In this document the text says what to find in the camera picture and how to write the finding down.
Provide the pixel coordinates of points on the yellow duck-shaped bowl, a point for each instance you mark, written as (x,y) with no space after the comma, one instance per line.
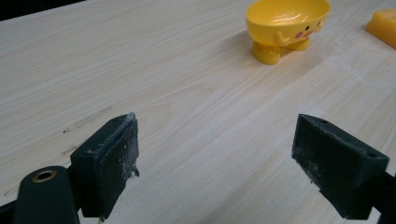
(281,21)

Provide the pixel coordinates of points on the yellow block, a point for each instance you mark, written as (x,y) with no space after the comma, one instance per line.
(383,26)

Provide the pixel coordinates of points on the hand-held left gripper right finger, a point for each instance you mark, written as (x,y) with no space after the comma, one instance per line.
(336,168)

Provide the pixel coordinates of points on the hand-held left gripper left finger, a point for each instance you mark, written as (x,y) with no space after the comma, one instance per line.
(104,165)

